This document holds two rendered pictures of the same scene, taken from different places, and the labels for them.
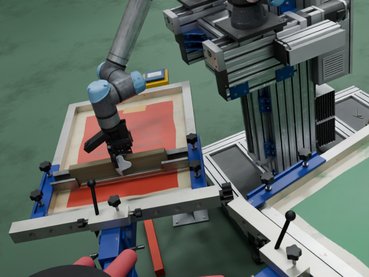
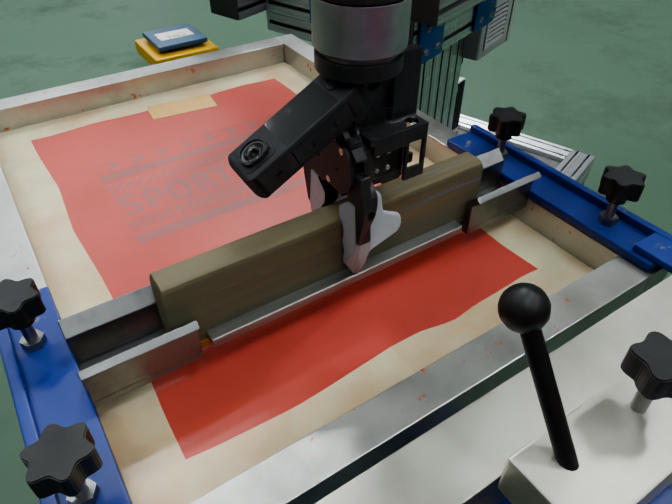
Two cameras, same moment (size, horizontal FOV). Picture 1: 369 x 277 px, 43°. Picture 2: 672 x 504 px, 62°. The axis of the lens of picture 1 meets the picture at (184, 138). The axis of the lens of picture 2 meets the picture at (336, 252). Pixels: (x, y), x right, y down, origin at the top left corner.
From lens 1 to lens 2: 1.33 m
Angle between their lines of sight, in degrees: 30
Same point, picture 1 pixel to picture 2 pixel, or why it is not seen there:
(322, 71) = (485, 31)
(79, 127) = (24, 170)
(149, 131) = not seen: hidden behind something
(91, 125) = (68, 157)
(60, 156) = (26, 260)
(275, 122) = not seen: hidden behind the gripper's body
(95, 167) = (270, 258)
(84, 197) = (237, 389)
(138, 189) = (419, 308)
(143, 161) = (421, 206)
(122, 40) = not seen: outside the picture
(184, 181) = (534, 250)
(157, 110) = (254, 100)
